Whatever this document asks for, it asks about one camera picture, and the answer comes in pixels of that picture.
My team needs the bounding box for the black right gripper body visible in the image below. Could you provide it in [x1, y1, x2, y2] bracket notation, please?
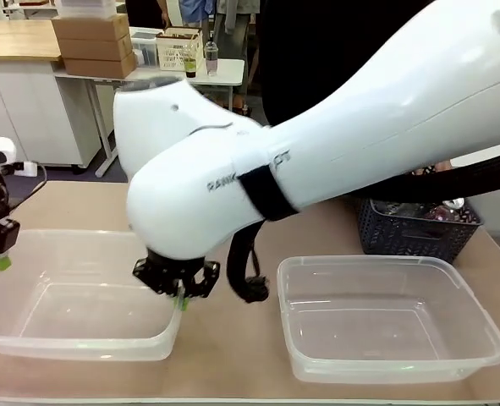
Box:
[146, 249, 208, 283]

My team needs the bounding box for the clear plastic bin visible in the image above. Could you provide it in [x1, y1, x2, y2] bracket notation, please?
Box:
[0, 228, 183, 362]
[277, 255, 500, 384]

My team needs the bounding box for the dark woven plastic basket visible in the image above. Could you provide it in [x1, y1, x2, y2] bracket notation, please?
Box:
[356, 196, 484, 266]

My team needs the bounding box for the white cabinet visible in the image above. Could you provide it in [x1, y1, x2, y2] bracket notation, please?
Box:
[0, 58, 103, 171]

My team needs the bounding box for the wooden counter top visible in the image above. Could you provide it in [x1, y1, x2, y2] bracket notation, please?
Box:
[0, 19, 63, 63]

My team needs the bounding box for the cardboard box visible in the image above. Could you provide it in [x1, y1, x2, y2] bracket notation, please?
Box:
[51, 13, 131, 43]
[57, 34, 134, 61]
[63, 51, 138, 80]

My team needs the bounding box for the white table with legs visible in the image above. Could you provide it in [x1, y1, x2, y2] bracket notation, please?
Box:
[54, 58, 246, 178]

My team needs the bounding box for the white patterned crate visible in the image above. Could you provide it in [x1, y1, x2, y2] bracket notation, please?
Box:
[155, 26, 204, 72]

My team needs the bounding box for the clear storage box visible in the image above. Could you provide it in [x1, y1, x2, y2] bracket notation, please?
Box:
[129, 25, 162, 68]

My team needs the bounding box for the bystander in grey clothes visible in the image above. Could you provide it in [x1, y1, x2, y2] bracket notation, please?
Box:
[212, 0, 260, 116]

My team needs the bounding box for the bystander in black clothes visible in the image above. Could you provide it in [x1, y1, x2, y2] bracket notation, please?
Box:
[125, 0, 171, 30]

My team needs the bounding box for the bystander in blue shirt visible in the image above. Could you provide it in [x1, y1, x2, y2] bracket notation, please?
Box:
[179, 0, 217, 29]

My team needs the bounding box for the thin black cable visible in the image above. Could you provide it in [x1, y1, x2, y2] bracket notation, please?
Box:
[7, 163, 48, 212]

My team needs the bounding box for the black velcro strap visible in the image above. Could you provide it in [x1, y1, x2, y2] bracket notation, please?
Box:
[237, 166, 300, 222]

